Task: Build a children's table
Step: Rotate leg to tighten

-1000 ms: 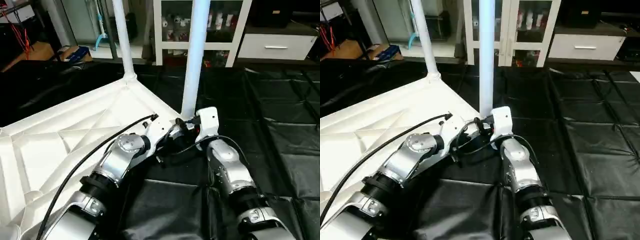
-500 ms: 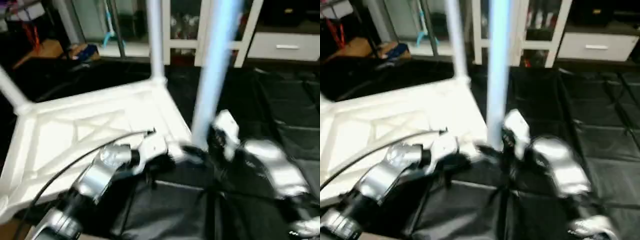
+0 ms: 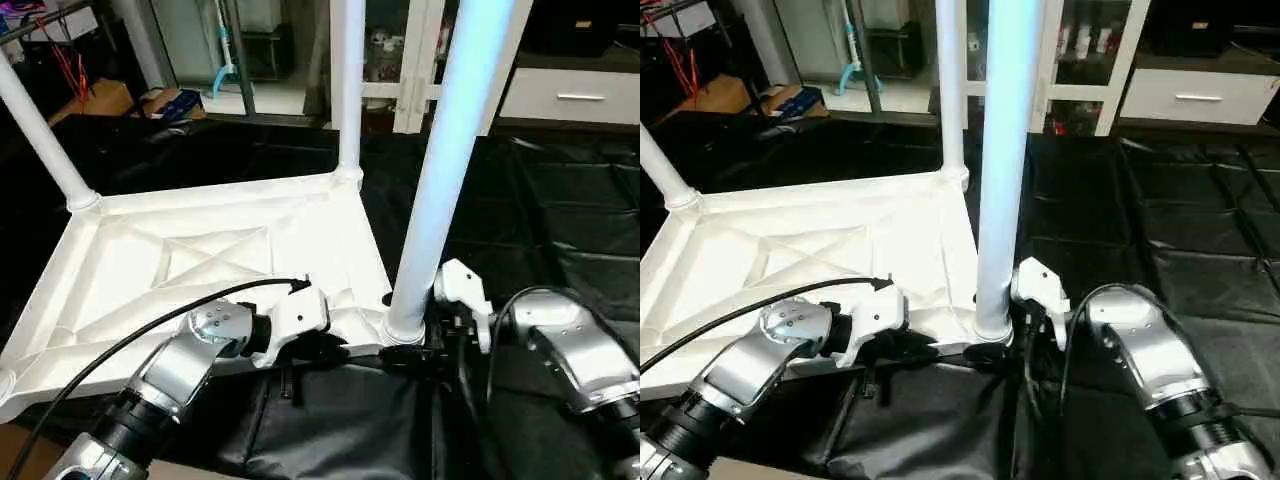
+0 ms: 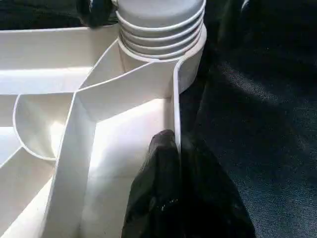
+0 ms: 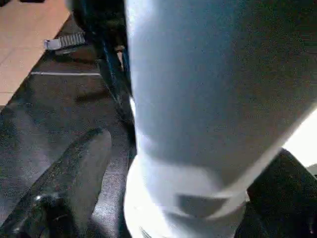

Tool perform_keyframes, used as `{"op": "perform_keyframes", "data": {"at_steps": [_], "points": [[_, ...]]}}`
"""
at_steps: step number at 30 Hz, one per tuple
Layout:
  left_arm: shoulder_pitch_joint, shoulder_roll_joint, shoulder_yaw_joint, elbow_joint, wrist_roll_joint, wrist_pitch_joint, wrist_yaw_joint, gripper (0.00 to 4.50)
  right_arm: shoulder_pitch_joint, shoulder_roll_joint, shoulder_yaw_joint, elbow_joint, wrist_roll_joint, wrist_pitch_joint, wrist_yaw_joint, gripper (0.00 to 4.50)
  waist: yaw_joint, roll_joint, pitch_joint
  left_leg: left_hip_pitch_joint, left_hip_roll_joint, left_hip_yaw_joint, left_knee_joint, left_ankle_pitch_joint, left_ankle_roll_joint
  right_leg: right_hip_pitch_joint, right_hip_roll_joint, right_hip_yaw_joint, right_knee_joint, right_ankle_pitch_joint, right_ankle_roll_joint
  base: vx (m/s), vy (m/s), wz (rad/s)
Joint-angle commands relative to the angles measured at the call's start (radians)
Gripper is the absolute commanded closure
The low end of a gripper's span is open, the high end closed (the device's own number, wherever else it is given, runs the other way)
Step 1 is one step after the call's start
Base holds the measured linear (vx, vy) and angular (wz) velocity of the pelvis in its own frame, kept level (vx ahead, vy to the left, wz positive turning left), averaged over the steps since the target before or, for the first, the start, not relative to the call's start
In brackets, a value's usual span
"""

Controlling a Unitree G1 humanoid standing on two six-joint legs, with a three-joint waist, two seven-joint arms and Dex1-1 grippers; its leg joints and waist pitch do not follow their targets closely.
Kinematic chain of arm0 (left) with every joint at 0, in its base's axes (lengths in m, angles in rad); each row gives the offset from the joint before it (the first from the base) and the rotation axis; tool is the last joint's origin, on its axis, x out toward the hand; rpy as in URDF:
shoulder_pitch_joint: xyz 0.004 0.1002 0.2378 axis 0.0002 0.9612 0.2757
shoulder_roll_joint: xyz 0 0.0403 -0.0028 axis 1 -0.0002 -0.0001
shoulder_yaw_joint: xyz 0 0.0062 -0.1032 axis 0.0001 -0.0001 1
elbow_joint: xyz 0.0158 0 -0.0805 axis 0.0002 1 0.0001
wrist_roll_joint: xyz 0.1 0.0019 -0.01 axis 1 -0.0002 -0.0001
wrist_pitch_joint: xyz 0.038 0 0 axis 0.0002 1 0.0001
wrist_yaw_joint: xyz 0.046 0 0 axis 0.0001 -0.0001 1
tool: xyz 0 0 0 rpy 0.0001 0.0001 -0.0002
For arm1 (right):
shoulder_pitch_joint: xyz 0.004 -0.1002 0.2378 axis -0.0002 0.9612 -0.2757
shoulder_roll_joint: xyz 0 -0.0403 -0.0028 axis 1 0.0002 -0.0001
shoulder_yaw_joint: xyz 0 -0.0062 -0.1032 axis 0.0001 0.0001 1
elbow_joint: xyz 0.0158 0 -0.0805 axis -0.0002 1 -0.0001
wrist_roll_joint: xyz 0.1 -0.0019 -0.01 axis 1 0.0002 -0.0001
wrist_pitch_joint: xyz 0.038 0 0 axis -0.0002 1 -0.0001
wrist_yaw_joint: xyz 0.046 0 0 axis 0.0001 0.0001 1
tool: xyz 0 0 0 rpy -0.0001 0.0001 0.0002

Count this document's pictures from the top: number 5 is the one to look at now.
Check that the white plastic table top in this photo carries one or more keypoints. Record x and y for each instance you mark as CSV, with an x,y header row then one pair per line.
x,y
302,144

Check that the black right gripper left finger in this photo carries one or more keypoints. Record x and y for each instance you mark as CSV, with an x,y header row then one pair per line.
x,y
59,188

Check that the white plastic table leg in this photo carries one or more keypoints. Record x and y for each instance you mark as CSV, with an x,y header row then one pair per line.
x,y
208,99

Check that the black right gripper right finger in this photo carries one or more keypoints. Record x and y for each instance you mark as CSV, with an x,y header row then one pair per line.
x,y
282,198

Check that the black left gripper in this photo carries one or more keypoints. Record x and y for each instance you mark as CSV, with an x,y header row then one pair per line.
x,y
94,20

